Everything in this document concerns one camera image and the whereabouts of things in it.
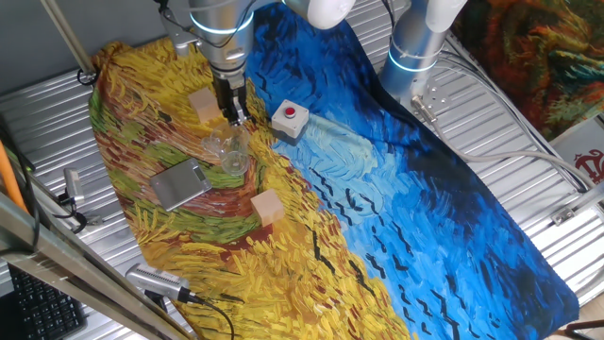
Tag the grey red emergency button box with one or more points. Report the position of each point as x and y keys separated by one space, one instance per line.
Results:
x=289 y=120

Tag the metal bracket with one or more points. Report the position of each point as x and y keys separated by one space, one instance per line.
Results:
x=571 y=210

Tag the grey diagonal metal pole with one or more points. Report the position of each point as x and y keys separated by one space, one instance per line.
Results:
x=68 y=40

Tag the silver camera with black stand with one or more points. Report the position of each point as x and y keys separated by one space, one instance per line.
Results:
x=156 y=279

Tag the wooden cube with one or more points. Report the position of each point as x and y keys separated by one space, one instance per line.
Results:
x=204 y=105
x=267 y=208

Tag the black keyboard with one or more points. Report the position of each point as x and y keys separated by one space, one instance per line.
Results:
x=45 y=309

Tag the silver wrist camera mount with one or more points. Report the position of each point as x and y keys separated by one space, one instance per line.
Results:
x=179 y=40

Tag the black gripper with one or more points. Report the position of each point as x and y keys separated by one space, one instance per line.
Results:
x=229 y=85

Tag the white sign with red logo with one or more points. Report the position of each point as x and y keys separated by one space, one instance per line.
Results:
x=582 y=151

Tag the clear glass cup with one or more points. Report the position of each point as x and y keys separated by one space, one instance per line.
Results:
x=233 y=153

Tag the dark curved metal bar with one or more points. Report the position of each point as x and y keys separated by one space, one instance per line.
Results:
x=585 y=326

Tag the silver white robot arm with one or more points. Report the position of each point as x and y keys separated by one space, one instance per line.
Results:
x=222 y=42

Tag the painted yellow blue cloth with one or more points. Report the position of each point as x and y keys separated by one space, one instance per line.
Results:
x=377 y=212

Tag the aluminium frame beam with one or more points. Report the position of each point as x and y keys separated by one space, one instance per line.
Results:
x=71 y=269

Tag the silver digital scale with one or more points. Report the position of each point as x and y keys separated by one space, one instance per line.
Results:
x=179 y=185

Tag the orange pole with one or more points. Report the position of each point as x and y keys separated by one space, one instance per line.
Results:
x=9 y=179

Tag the small silver camera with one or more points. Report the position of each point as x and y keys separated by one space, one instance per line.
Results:
x=73 y=185

